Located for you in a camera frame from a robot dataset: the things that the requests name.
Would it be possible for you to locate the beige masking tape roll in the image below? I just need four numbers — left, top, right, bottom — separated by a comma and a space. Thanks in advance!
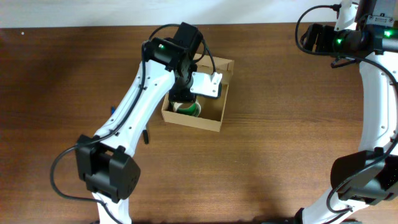
172, 101, 201, 114

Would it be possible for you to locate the green tape roll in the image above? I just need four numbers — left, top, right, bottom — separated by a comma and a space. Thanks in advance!
170, 101, 202, 118

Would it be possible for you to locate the brown cardboard box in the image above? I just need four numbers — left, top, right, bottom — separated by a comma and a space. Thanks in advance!
161, 57, 234, 132

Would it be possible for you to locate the black permanent marker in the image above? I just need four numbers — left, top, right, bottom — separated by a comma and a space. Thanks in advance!
142, 126, 149, 144

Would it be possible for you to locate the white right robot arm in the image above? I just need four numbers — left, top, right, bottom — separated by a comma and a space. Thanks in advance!
293, 1, 397, 223

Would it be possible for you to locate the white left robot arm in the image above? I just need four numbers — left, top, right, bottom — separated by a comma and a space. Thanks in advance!
74, 22, 221, 223

